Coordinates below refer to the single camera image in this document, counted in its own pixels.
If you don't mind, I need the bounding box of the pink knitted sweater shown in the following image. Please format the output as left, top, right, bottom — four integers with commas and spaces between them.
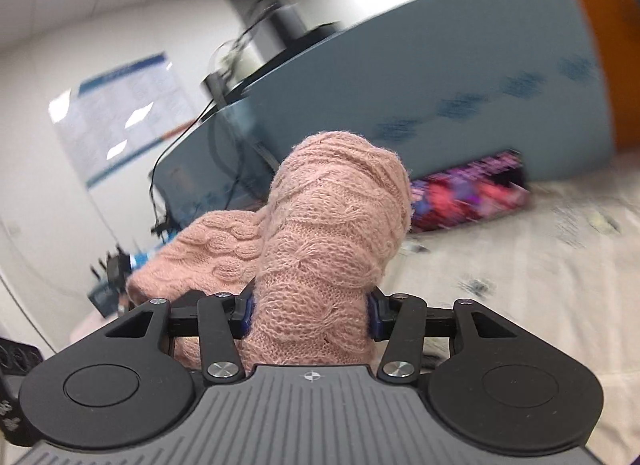
126, 132, 411, 369

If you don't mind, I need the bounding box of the smartphone playing video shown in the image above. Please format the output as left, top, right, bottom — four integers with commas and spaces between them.
410, 150, 530, 233

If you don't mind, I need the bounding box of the blue foam board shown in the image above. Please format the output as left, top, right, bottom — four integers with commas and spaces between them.
154, 0, 615, 226

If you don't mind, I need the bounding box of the black equipment on shelf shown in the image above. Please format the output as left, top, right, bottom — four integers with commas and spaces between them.
201, 0, 342, 103

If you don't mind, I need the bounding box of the orange wooden board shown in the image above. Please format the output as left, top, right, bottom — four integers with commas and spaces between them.
582, 0, 640, 151

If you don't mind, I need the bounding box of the blue white wall poster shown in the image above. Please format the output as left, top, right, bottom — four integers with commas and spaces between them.
48, 54, 196, 189

